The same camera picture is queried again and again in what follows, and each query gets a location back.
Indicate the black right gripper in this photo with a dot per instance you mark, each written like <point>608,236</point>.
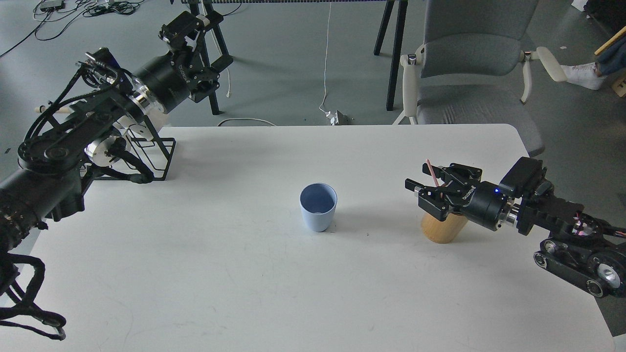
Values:
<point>483,201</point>

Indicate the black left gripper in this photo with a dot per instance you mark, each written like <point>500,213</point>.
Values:
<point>182,72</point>

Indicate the blue plastic cup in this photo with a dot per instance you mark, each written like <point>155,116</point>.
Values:
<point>318,202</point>

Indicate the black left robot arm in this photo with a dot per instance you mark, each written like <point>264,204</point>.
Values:
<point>81,137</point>

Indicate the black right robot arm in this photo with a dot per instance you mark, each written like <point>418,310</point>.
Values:
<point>576,250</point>

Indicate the bamboo cylinder holder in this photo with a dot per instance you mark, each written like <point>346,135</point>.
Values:
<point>443,231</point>

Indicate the white mug rear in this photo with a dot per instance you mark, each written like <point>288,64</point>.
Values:
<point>157,119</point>

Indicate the grey office chair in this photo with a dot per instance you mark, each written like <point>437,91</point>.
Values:
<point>474,37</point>

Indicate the white power adapter floor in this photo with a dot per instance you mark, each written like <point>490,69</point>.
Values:
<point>336,118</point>

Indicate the white mug on rack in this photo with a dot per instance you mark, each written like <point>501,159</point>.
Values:
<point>100,151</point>

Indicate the black table legs background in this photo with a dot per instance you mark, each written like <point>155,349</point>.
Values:
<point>302,59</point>

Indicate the seated person red shirt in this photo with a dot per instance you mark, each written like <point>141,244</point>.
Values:
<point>592,75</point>

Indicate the black wire mug rack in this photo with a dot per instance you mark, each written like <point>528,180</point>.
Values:
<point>152,152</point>

